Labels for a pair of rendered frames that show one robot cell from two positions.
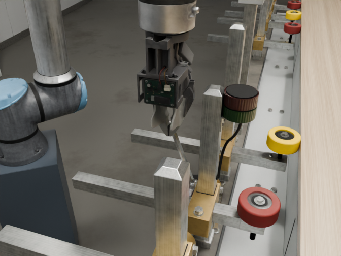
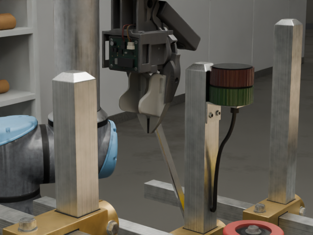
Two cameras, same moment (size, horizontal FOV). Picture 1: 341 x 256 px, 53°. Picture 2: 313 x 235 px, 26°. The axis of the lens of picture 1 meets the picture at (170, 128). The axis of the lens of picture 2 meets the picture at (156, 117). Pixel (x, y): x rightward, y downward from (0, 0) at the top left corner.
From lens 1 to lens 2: 0.51 m
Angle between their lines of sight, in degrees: 27
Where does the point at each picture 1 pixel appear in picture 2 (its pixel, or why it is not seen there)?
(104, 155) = not seen: outside the picture
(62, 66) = not seen: hidden behind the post
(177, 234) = (73, 164)
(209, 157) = (195, 166)
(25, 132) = (18, 189)
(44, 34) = (69, 54)
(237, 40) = (284, 40)
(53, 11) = (85, 25)
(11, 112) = (6, 154)
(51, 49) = not seen: hidden behind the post
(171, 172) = (68, 76)
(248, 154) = (304, 222)
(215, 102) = (199, 80)
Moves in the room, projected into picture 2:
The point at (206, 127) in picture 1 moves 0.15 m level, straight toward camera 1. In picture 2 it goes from (190, 118) to (139, 142)
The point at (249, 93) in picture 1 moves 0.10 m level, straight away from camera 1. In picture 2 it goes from (238, 67) to (271, 58)
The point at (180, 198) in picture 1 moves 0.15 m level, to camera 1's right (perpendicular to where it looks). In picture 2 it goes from (73, 107) to (207, 118)
